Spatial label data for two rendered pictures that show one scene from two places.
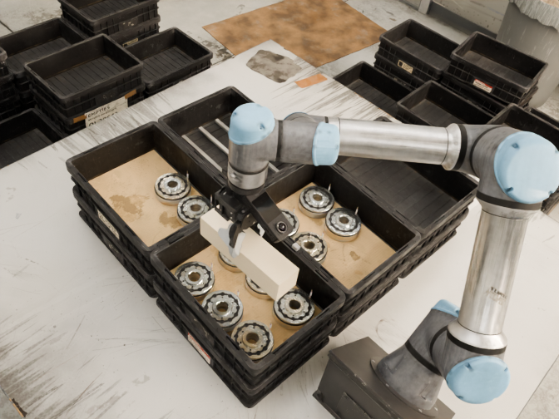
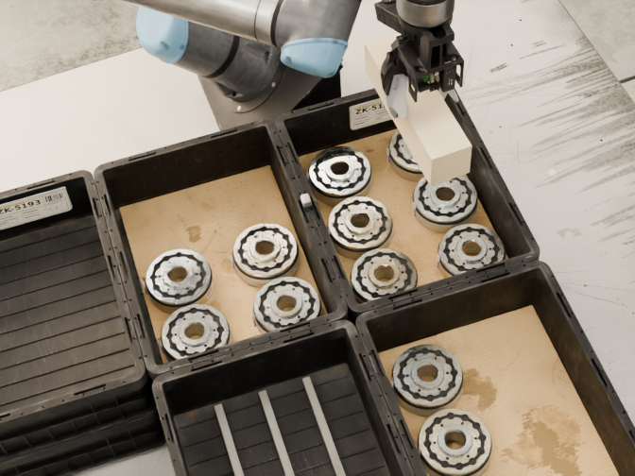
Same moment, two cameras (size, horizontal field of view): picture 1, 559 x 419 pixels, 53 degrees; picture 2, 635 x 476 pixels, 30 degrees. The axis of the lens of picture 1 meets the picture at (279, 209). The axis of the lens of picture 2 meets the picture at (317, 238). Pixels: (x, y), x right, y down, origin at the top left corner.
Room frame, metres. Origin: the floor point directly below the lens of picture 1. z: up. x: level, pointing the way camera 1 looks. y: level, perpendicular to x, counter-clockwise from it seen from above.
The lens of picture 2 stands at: (1.74, 0.59, 2.39)
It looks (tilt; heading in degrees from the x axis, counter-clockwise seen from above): 55 degrees down; 216
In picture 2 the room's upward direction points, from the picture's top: 5 degrees counter-clockwise
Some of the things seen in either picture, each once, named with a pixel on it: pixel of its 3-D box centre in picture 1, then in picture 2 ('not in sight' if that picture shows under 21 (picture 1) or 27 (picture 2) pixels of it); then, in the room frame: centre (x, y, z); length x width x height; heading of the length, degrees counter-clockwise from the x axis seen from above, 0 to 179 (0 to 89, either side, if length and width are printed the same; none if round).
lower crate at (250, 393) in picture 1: (243, 311); not in sight; (0.76, 0.05, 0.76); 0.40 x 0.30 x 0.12; 50
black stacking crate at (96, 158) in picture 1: (152, 194); (500, 423); (1.02, 0.36, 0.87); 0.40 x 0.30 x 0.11; 50
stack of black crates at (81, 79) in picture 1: (91, 105); not in sight; (1.91, 0.91, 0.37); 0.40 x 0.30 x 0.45; 143
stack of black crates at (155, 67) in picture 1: (163, 82); not in sight; (2.23, 0.67, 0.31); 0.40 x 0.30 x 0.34; 143
